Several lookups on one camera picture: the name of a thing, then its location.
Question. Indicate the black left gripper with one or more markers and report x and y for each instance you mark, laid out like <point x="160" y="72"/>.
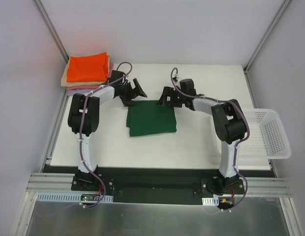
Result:
<point x="130" y="93"/>

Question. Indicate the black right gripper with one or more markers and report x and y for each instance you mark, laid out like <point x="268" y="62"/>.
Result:
<point x="170" y="97"/>

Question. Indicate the dark green t-shirt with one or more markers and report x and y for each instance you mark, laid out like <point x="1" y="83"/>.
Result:
<point x="147" y="118"/>

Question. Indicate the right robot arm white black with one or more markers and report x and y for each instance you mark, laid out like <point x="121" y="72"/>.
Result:
<point x="229" y="122"/>

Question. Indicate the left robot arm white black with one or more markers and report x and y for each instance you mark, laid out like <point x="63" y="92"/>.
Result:
<point x="84" y="118"/>

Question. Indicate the folded pink t-shirt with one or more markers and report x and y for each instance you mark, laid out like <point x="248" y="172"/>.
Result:
<point x="67" y="85"/>

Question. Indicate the folded orange t-shirt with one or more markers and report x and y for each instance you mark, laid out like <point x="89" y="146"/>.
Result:
<point x="87" y="67"/>

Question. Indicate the folded lavender t-shirt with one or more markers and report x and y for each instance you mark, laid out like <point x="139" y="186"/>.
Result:
<point x="80" y="91"/>

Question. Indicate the folded beige t-shirt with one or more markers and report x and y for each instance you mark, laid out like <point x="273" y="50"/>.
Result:
<point x="65" y="79"/>

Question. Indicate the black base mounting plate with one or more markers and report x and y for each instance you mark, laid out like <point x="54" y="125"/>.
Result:
<point x="153" y="186"/>

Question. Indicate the white plastic perforated basket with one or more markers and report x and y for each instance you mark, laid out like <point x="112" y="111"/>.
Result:
<point x="268" y="139"/>

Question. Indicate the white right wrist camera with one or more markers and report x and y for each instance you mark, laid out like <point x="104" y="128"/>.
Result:
<point x="176" y="78"/>

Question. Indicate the left aluminium corner post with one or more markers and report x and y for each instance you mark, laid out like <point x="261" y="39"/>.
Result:
<point x="51" y="29"/>

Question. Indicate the aluminium corner post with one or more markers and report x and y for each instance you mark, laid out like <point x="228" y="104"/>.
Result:
<point x="267" y="34"/>
<point x="51" y="29"/>

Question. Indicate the right white cable duct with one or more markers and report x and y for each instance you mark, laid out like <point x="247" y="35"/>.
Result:
<point x="213" y="201"/>

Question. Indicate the white cable duct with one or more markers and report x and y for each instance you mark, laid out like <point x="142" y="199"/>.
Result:
<point x="73" y="198"/>
<point x="213" y="201"/>

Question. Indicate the left white cable duct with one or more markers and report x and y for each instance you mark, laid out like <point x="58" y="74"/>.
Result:
<point x="73" y="198"/>

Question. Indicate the right aluminium corner post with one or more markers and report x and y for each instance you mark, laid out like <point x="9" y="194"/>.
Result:
<point x="267" y="34"/>

